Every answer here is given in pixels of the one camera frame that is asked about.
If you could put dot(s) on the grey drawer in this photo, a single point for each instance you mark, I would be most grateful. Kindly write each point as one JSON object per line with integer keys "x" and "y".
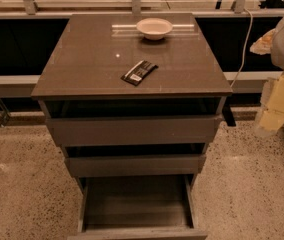
{"x": 138, "y": 208}
{"x": 123, "y": 122}
{"x": 135, "y": 160}

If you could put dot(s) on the grey middle drawer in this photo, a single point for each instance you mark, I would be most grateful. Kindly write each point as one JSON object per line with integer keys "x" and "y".
{"x": 135, "y": 160}

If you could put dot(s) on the white bowl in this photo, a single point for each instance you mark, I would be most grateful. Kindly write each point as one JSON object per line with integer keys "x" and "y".
{"x": 154, "y": 28}

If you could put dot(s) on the grey bottom drawer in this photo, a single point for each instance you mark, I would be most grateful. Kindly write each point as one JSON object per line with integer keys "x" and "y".
{"x": 138, "y": 208}

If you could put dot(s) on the grey metal railing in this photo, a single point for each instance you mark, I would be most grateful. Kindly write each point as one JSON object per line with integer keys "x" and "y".
{"x": 30, "y": 30}

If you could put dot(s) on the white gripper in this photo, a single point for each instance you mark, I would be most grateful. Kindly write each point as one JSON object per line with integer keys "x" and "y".
{"x": 272, "y": 97}

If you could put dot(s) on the grey drawer cabinet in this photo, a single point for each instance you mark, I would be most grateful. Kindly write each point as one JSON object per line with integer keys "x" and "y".
{"x": 95, "y": 51}

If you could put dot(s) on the grey top drawer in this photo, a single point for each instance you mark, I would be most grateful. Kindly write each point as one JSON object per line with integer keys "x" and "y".
{"x": 123, "y": 122}

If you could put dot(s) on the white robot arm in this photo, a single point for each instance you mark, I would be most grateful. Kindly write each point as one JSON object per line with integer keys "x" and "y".
{"x": 277, "y": 59}

